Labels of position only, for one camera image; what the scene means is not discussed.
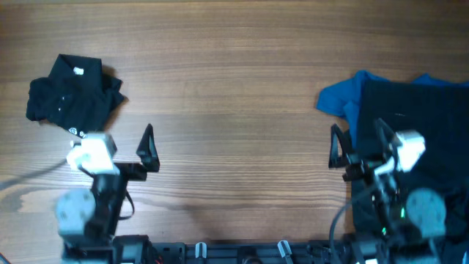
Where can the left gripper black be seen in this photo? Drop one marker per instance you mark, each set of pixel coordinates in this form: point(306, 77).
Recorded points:
point(148, 153)

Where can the black shorts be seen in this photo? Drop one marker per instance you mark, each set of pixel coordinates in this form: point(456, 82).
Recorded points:
point(444, 168)

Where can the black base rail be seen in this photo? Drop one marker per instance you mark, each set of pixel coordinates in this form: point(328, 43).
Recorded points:
point(281, 252)

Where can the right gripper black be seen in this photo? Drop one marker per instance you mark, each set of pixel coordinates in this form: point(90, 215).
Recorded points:
point(360, 171)

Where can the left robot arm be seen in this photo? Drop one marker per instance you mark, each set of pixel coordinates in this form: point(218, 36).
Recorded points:
point(87, 217)

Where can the blue shirt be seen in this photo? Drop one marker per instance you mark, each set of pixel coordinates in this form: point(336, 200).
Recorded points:
point(344, 100)

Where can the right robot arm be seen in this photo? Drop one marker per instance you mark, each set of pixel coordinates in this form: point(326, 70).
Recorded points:
point(410, 220)

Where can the folded black polo shirt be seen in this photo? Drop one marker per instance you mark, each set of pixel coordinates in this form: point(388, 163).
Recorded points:
point(77, 95)

